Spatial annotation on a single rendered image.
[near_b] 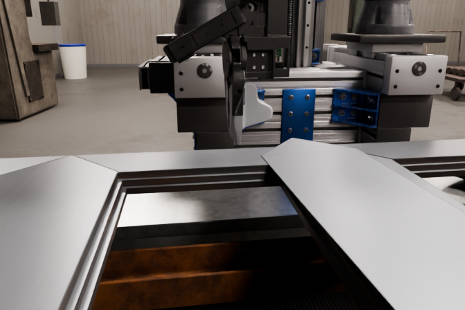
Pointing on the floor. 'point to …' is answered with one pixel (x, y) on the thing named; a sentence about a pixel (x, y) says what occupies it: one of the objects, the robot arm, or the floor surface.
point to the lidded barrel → (73, 60)
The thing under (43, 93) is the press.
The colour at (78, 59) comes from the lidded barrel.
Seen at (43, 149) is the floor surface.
